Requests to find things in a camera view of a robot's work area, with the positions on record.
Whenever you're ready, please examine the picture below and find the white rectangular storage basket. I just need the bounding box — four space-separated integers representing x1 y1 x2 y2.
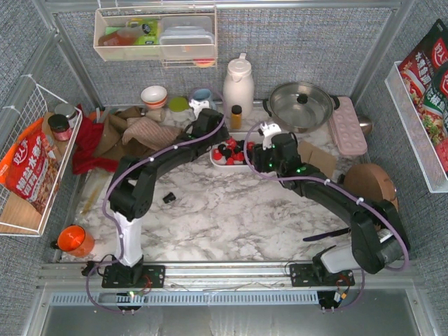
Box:
209 132 263 172

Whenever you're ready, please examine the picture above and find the pink striped cloth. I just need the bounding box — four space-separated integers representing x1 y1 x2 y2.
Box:
122 117 182 151

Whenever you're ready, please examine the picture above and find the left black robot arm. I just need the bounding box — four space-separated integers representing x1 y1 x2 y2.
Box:
103 108 229 284

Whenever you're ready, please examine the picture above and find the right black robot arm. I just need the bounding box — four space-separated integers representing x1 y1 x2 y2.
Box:
248 134 410 274

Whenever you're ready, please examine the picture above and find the blue mug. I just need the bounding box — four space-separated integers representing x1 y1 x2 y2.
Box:
190 88 216 109

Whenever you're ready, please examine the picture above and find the orange spice bottle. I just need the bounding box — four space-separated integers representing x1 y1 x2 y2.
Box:
230 105 242 130

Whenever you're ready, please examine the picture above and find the green lid white cup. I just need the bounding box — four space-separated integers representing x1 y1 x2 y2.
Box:
168 96 190 115

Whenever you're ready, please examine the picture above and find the white thermos jug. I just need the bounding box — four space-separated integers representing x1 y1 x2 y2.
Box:
223 52 255 119

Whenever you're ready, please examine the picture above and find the brown cardboard piece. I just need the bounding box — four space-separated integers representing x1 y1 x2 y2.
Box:
298 141 337 179

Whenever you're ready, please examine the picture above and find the steel pot with lid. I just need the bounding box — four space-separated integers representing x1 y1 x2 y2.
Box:
262 82 340 134

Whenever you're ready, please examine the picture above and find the white orange striped bowl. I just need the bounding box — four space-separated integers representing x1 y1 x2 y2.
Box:
140 85 167 109

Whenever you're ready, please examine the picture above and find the pink egg tray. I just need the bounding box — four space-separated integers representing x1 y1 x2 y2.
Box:
328 96 368 156

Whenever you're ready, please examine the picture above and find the round wooden cutting board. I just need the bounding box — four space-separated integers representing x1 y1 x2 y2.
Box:
343 163 398 209

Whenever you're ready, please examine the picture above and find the clear plastic food container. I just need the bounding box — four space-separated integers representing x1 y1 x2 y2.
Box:
158 15 215 60

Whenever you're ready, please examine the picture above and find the steel ladle bowl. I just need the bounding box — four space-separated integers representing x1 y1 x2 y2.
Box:
358 115 374 137

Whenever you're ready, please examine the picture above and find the brown cloth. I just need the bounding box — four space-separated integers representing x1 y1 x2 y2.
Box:
93 106 153 161

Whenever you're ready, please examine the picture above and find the red cloth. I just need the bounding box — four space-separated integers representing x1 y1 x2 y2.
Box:
72 115 120 175

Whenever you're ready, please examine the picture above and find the silver lid jar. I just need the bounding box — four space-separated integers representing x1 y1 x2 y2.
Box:
55 103 78 129

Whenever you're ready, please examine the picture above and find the dark lid jar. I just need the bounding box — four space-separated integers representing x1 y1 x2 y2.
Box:
48 114 72 142

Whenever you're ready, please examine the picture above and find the red seasoning packet right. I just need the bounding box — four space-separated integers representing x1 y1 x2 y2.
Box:
398 19 447 173

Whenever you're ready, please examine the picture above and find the orange cup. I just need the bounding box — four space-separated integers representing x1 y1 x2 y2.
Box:
50 225 95 258

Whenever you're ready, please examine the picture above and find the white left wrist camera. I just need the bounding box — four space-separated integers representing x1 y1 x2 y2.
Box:
189 99 210 120

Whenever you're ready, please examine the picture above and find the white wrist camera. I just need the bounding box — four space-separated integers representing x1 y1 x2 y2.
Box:
189 99 210 120
259 122 282 151

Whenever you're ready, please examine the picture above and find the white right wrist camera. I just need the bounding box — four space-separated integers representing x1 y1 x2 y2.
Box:
259 122 282 151

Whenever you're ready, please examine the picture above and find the cream wall storage bin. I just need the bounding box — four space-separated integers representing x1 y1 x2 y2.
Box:
93 4 218 67

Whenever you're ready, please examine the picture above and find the purple knife handle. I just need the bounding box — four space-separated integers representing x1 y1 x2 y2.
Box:
302 228 351 242

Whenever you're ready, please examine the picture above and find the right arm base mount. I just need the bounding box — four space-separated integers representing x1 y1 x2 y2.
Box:
289 245 356 287

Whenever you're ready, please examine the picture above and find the right white wire basket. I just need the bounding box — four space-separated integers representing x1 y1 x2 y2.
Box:
384 61 447 194

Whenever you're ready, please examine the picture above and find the white wire basket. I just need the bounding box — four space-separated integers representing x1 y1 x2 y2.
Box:
1 83 83 237
384 61 447 194

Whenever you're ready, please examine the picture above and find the left white wire basket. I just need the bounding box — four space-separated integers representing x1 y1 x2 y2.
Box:
1 83 83 237

